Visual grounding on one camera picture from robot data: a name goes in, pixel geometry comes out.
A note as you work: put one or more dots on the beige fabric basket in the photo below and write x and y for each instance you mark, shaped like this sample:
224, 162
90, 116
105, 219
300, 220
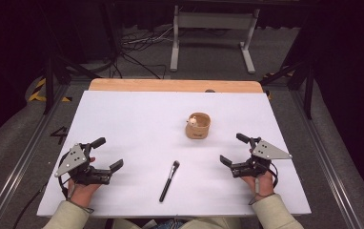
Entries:
198, 131

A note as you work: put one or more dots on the person's left hand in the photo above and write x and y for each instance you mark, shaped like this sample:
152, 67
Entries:
81, 192

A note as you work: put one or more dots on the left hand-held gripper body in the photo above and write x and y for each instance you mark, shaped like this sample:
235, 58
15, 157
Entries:
75, 157

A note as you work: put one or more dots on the yellow black hazard tape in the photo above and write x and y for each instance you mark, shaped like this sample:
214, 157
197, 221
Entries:
37, 93

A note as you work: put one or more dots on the grey metal stand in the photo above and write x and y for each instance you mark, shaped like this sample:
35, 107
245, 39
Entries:
215, 20

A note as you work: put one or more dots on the small white toy figure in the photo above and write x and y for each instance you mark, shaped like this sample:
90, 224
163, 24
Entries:
192, 121

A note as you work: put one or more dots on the black tripod stand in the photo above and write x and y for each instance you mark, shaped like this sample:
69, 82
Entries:
308, 86
50, 79

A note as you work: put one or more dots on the white table cover board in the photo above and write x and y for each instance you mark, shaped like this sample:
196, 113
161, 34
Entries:
151, 127

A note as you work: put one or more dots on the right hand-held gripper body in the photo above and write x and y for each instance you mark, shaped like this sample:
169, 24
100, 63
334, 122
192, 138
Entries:
266, 151

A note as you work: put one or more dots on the person's right hand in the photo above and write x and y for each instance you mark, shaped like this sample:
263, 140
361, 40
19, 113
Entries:
262, 186

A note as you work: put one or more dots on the aluminium floor rail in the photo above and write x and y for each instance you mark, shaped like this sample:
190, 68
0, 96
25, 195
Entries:
329, 165
21, 159

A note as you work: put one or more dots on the black makeup brush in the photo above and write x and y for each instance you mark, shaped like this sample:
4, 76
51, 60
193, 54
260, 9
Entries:
168, 184

